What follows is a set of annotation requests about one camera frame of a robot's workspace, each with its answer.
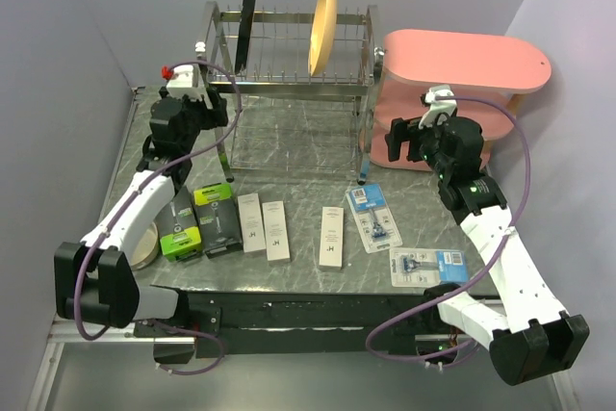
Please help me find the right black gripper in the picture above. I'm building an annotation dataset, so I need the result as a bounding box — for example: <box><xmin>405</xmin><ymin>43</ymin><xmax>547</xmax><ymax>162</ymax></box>
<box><xmin>384</xmin><ymin>116</ymin><xmax>450</xmax><ymax>179</ymax></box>

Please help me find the pink three-tier shelf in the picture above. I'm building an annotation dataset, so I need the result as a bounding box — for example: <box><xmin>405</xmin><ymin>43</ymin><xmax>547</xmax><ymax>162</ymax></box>
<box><xmin>371</xmin><ymin>29</ymin><xmax>552</xmax><ymax>171</ymax></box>

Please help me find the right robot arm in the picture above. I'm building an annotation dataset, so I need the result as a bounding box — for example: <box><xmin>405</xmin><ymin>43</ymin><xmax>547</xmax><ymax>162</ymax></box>
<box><xmin>385</xmin><ymin>115</ymin><xmax>590</xmax><ymax>385</ymax></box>

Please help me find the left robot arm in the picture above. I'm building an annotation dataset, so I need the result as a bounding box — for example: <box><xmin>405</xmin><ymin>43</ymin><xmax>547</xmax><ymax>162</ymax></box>
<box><xmin>54</xmin><ymin>86</ymin><xmax>234</xmax><ymax>341</ymax></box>

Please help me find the blue razor blister pack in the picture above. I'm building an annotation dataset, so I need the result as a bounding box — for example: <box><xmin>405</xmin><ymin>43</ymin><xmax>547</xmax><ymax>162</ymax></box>
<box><xmin>389</xmin><ymin>247</ymin><xmax>469</xmax><ymax>289</ymax></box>
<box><xmin>346</xmin><ymin>184</ymin><xmax>402</xmax><ymax>254</ymax></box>

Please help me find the metal dish rack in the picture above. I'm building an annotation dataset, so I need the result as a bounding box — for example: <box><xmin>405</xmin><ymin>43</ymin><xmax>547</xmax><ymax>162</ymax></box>
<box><xmin>226</xmin><ymin>5</ymin><xmax>385</xmax><ymax>185</ymax></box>

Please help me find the beige wooden plate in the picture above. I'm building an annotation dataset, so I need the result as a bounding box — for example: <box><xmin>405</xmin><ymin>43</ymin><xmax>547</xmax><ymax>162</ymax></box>
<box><xmin>308</xmin><ymin>0</ymin><xmax>338</xmax><ymax>77</ymax></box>

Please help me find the white slim box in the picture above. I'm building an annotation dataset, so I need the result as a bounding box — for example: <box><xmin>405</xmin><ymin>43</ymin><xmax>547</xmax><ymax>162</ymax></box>
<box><xmin>237</xmin><ymin>193</ymin><xmax>266</xmax><ymax>253</ymax></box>
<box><xmin>319</xmin><ymin>207</ymin><xmax>344</xmax><ymax>270</ymax></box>
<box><xmin>262</xmin><ymin>201</ymin><xmax>291</xmax><ymax>264</ymax></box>

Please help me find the beige tape roll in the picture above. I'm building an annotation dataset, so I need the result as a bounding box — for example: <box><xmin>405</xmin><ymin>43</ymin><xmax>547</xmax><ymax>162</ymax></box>
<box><xmin>129</xmin><ymin>222</ymin><xmax>160</xmax><ymax>270</ymax></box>

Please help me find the black plate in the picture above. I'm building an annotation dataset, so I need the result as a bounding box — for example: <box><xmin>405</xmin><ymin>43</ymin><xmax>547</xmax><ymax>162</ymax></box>
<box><xmin>234</xmin><ymin>0</ymin><xmax>256</xmax><ymax>75</ymax></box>

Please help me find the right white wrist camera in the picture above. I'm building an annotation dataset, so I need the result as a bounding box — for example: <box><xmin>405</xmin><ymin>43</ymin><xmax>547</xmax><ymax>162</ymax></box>
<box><xmin>419</xmin><ymin>85</ymin><xmax>457</xmax><ymax>129</ymax></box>

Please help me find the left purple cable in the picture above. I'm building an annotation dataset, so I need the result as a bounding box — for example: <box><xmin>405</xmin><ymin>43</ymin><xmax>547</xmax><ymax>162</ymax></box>
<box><xmin>71</xmin><ymin>61</ymin><xmax>244</xmax><ymax>377</ymax></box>

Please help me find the purple cable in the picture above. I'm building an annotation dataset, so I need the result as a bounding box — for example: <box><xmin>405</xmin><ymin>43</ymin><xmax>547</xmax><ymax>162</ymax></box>
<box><xmin>71</xmin><ymin>61</ymin><xmax>244</xmax><ymax>377</ymax></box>
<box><xmin>365</xmin><ymin>95</ymin><xmax>532</xmax><ymax>373</ymax></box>

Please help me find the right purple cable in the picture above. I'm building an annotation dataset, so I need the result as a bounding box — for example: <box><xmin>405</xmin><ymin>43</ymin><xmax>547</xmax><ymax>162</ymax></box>
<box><xmin>365</xmin><ymin>95</ymin><xmax>532</xmax><ymax>373</ymax></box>

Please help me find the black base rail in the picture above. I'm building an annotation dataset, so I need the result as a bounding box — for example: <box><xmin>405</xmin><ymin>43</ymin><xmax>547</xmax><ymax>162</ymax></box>
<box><xmin>162</xmin><ymin>292</ymin><xmax>453</xmax><ymax>355</ymax></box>

